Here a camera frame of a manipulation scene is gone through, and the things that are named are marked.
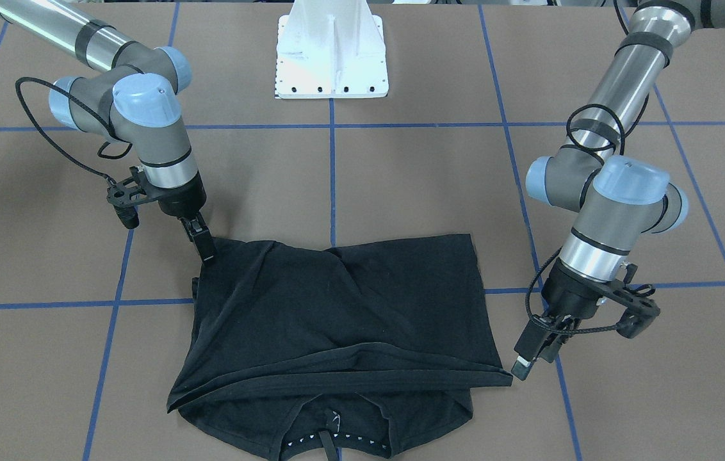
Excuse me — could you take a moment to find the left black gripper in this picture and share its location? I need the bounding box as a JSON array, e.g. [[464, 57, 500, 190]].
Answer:
[[511, 259, 609, 380]]

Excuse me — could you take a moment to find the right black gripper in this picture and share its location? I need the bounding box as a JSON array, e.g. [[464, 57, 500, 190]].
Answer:
[[156, 174, 216, 264]]

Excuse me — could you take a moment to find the black printed t-shirt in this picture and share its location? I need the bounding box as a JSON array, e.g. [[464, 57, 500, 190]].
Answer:
[[167, 234, 513, 460]]

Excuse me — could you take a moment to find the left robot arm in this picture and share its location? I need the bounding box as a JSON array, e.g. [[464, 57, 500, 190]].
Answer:
[[512, 1, 725, 380]]

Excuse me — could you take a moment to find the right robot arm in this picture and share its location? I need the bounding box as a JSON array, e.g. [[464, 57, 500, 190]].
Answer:
[[0, 1, 216, 263]]

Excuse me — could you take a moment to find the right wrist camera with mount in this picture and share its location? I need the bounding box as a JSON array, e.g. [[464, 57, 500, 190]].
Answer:
[[106, 166, 165, 230]]

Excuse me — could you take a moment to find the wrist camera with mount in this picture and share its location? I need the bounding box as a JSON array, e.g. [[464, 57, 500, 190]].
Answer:
[[605, 263, 660, 339], [106, 166, 165, 230]]

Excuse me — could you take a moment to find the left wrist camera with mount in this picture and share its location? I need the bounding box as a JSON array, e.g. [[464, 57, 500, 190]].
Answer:
[[605, 263, 660, 339]]

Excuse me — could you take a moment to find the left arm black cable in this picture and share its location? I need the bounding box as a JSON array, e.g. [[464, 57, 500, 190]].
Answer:
[[525, 0, 671, 337]]

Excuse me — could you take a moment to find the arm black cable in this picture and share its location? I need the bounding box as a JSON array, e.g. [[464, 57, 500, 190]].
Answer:
[[15, 77, 134, 186], [525, 0, 671, 337]]

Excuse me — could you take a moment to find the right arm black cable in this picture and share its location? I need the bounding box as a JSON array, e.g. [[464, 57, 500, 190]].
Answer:
[[15, 77, 134, 186]]

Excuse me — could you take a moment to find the white camera mast with base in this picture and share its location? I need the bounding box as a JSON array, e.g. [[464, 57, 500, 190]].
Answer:
[[274, 1, 389, 99]]

